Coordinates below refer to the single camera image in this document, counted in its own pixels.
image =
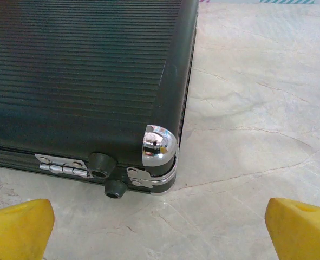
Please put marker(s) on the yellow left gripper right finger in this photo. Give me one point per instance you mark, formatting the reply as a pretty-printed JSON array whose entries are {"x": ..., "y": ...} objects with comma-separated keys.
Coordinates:
[{"x": 303, "y": 235}]

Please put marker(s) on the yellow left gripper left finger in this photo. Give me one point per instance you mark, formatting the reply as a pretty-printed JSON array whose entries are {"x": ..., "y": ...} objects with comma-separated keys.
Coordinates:
[{"x": 16, "y": 233}]

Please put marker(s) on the black ridged hard case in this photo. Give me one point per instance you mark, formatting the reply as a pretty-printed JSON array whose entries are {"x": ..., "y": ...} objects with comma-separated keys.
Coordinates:
[{"x": 81, "y": 67}]

